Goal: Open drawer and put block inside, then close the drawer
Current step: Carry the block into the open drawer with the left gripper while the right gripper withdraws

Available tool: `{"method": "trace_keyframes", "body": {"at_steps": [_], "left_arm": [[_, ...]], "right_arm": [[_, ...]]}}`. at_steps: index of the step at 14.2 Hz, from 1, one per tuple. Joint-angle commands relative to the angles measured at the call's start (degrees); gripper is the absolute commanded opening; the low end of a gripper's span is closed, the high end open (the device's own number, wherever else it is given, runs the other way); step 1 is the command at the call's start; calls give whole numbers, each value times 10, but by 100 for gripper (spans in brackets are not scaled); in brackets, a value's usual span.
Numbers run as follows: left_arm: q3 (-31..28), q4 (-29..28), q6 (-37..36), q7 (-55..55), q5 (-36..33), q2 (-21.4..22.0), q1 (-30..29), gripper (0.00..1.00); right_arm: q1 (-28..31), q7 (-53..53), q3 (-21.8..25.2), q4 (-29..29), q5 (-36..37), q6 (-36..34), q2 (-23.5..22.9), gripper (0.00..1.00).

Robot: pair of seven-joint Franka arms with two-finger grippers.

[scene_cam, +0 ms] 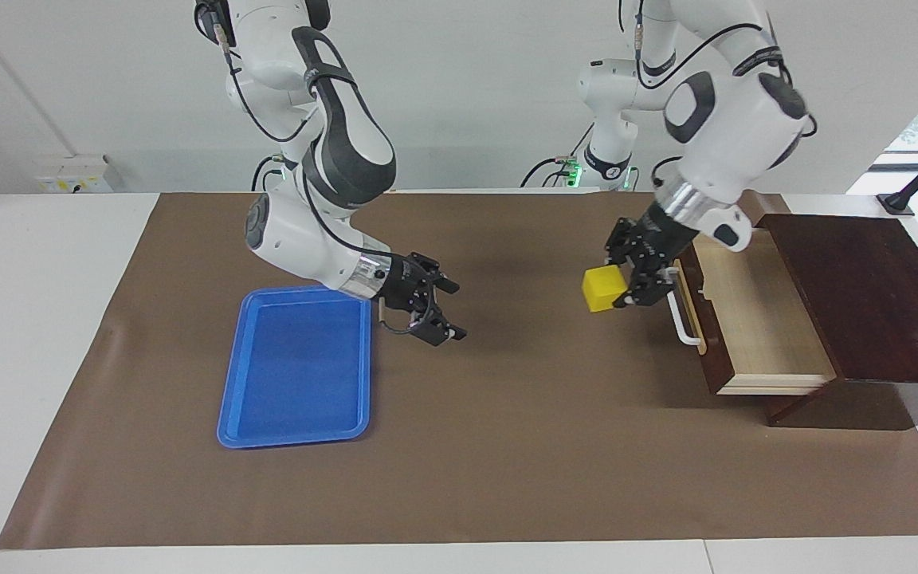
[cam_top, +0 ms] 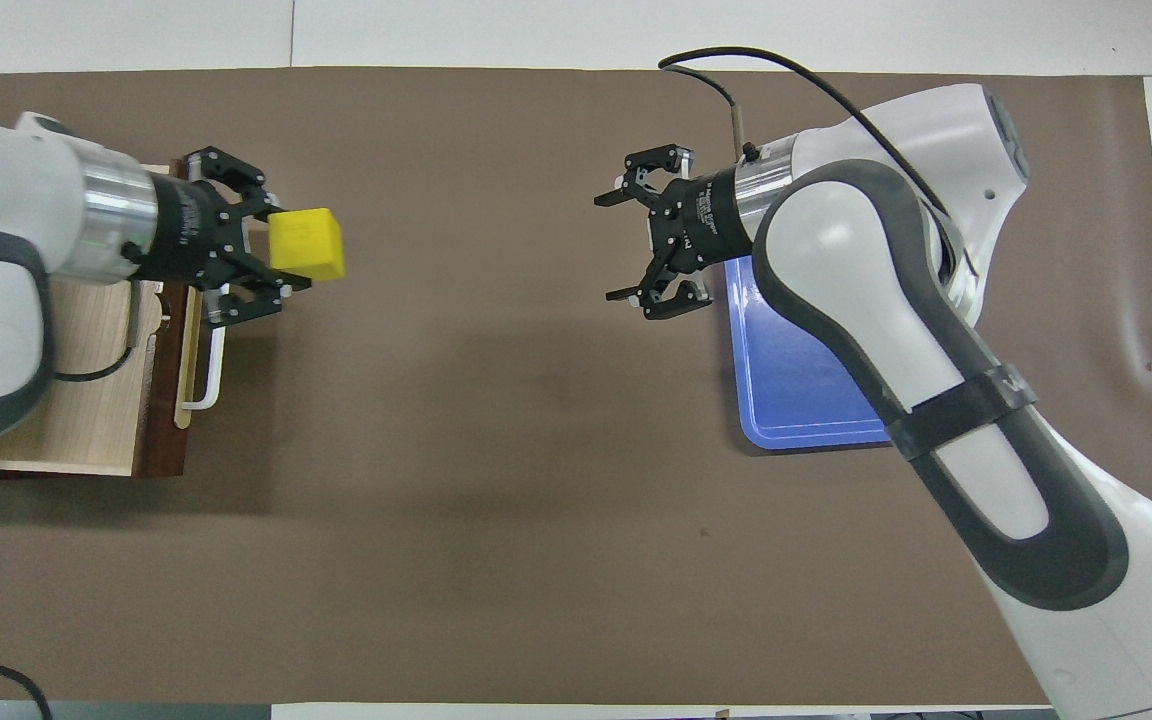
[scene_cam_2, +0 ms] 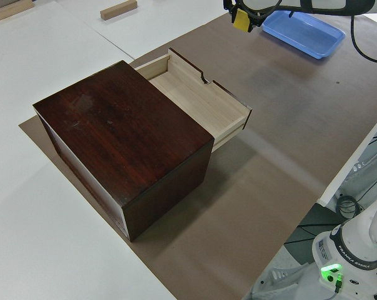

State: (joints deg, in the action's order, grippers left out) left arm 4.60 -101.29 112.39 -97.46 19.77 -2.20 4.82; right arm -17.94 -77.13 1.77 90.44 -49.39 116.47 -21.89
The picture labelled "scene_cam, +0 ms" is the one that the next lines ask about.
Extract black base cables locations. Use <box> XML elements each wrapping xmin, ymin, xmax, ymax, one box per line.
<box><xmin>250</xmin><ymin>154</ymin><xmax>284</xmax><ymax>192</ymax></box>
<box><xmin>520</xmin><ymin>120</ymin><xmax>595</xmax><ymax>190</ymax></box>

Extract brown table mat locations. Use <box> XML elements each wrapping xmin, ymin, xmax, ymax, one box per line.
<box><xmin>0</xmin><ymin>190</ymin><xmax>918</xmax><ymax>551</ymax></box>

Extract white drawer handle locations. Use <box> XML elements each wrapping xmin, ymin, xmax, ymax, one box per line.
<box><xmin>666</xmin><ymin>267</ymin><xmax>707</xmax><ymax>356</ymax></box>

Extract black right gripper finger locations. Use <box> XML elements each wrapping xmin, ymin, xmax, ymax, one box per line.
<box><xmin>414</xmin><ymin>306</ymin><xmax>469</xmax><ymax>348</ymax></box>
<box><xmin>409</xmin><ymin>252</ymin><xmax>462</xmax><ymax>295</ymax></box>

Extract blue plastic tray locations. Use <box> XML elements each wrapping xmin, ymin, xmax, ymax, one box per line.
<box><xmin>216</xmin><ymin>285</ymin><xmax>372</xmax><ymax>450</ymax></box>

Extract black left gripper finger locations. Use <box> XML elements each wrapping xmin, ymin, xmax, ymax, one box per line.
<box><xmin>604</xmin><ymin>216</ymin><xmax>645</xmax><ymax>269</ymax></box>
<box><xmin>612</xmin><ymin>265</ymin><xmax>680</xmax><ymax>311</ymax></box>

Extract white wall power socket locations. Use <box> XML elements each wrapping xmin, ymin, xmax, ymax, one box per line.
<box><xmin>35</xmin><ymin>155</ymin><xmax>113</xmax><ymax>194</ymax></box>

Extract dark wooden drawer cabinet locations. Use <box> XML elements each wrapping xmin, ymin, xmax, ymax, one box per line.
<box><xmin>754</xmin><ymin>213</ymin><xmax>918</xmax><ymax>431</ymax></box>

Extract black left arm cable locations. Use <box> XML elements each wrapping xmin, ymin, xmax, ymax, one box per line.
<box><xmin>618</xmin><ymin>0</ymin><xmax>818</xmax><ymax>138</ymax></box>

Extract yellow cube block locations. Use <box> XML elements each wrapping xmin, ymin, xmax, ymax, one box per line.
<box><xmin>583</xmin><ymin>265</ymin><xmax>627</xmax><ymax>313</ymax></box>

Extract wooden drawer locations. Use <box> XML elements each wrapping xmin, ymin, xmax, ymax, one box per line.
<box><xmin>666</xmin><ymin>227</ymin><xmax>838</xmax><ymax>397</ymax></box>

